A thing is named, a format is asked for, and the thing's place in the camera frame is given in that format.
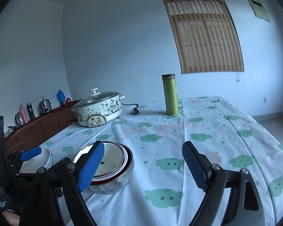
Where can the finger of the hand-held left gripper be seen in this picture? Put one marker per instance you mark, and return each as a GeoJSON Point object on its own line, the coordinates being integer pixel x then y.
{"type": "Point", "coordinates": [30, 153]}

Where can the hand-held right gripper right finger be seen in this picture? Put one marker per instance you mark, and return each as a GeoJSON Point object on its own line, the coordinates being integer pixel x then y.
{"type": "Point", "coordinates": [193, 164]}

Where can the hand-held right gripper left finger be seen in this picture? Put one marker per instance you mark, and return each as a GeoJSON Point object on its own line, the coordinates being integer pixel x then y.
{"type": "Point", "coordinates": [92, 167]}

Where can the white floral plate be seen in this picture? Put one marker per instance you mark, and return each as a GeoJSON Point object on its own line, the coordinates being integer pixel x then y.
{"type": "Point", "coordinates": [41, 161]}

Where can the small stainless steel bowl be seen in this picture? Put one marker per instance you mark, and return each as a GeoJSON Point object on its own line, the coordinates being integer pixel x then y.
{"type": "Point", "coordinates": [113, 160]}

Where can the large stainless steel bowl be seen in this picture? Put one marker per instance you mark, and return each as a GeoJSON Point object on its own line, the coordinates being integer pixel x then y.
{"type": "Point", "coordinates": [117, 183]}

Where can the person's left hand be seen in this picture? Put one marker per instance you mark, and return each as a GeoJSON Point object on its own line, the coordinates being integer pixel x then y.
{"type": "Point", "coordinates": [12, 219]}

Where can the brown wooden sideboard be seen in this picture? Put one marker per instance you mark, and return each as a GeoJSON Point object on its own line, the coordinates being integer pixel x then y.
{"type": "Point", "coordinates": [37, 127]}

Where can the silver electric kettle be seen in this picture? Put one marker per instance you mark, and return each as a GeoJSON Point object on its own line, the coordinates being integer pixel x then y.
{"type": "Point", "coordinates": [19, 120]}

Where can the pink thermos flask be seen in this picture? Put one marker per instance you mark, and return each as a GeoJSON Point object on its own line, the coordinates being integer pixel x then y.
{"type": "Point", "coordinates": [23, 114]}

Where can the black thermos flask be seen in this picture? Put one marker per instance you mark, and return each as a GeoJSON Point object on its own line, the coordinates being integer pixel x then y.
{"type": "Point", "coordinates": [30, 110]}

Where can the stainless steel cooker pot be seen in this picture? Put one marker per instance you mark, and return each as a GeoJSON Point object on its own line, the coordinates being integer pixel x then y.
{"type": "Point", "coordinates": [45, 106]}

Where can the speckled white electric pot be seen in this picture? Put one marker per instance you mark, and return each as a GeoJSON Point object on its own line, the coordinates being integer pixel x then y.
{"type": "Point", "coordinates": [101, 111]}

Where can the blue thermos jug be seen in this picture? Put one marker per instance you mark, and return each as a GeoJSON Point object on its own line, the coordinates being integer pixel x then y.
{"type": "Point", "coordinates": [60, 97]}

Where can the small red ornament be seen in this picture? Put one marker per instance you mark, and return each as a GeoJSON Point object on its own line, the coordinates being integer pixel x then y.
{"type": "Point", "coordinates": [68, 101]}

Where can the glass pot lid white knob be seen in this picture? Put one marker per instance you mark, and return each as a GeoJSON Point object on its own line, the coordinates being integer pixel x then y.
{"type": "Point", "coordinates": [96, 100]}

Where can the green thermos bottle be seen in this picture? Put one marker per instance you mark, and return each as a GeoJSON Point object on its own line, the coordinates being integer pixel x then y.
{"type": "Point", "coordinates": [170, 94]}

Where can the bamboo window blind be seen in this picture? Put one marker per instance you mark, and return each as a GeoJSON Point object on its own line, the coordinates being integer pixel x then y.
{"type": "Point", "coordinates": [202, 35]}

